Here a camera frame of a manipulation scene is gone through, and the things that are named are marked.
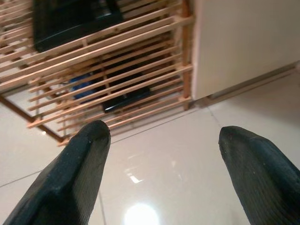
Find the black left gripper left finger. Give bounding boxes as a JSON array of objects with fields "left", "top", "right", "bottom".
[{"left": 4, "top": 120, "right": 112, "bottom": 225}]

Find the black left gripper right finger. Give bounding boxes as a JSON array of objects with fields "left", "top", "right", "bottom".
[{"left": 218, "top": 125, "right": 300, "bottom": 225}]

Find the blue plastic item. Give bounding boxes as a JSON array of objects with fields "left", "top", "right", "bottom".
[{"left": 69, "top": 72, "right": 106, "bottom": 102}]

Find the black glossy bottle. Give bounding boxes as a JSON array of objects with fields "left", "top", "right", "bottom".
[{"left": 101, "top": 85, "right": 152, "bottom": 113}]

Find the white counter cabinet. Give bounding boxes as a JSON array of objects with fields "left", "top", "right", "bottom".
[{"left": 191, "top": 0, "right": 300, "bottom": 107}]

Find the black box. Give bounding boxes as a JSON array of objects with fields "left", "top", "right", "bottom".
[{"left": 32, "top": 0, "right": 124, "bottom": 53}]

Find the wooden slatted rack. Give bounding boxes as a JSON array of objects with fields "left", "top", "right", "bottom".
[{"left": 0, "top": 0, "right": 195, "bottom": 148}]

